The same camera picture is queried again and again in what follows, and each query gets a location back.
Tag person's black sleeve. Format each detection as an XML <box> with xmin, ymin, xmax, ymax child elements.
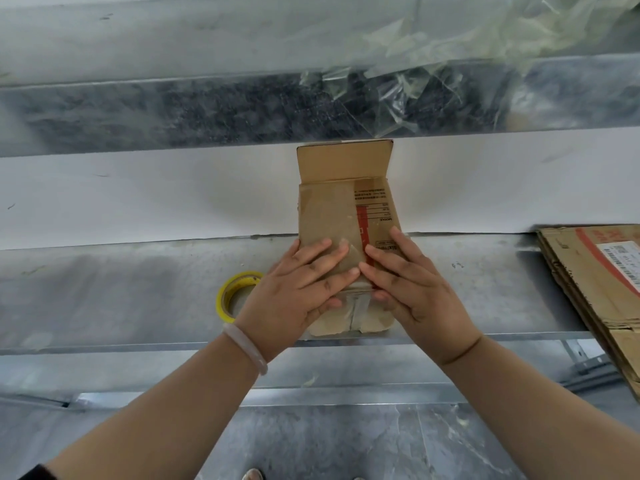
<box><xmin>17</xmin><ymin>463</ymin><xmax>56</xmax><ymax>480</ymax></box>

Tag white-labelled cardboard box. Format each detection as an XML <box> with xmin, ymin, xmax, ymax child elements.
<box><xmin>536</xmin><ymin>224</ymin><xmax>640</xmax><ymax>401</ymax></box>

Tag large red-printed cardboard box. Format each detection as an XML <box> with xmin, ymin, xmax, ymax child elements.
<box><xmin>296</xmin><ymin>138</ymin><xmax>403</xmax><ymax>338</ymax></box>

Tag person's right forearm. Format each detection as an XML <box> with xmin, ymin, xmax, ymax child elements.
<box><xmin>439</xmin><ymin>334</ymin><xmax>640</xmax><ymax>480</ymax></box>

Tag person's right hand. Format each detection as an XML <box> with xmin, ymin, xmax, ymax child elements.
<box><xmin>358</xmin><ymin>226</ymin><xmax>483</xmax><ymax>368</ymax></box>

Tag pile of clear tape scraps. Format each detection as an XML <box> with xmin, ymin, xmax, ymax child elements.
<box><xmin>299</xmin><ymin>0</ymin><xmax>640</xmax><ymax>138</ymax></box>

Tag white bangle bracelet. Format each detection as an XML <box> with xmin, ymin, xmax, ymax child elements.
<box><xmin>222</xmin><ymin>323</ymin><xmax>269</xmax><ymax>377</ymax></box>

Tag yellow tape roll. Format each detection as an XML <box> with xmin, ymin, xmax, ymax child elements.
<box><xmin>215</xmin><ymin>271</ymin><xmax>265</xmax><ymax>325</ymax></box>

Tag person's left forearm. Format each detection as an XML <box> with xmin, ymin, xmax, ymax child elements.
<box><xmin>29</xmin><ymin>334</ymin><xmax>261</xmax><ymax>480</ymax></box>

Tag person's left hand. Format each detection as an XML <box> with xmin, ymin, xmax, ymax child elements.
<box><xmin>235</xmin><ymin>238</ymin><xmax>361</xmax><ymax>363</ymax></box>

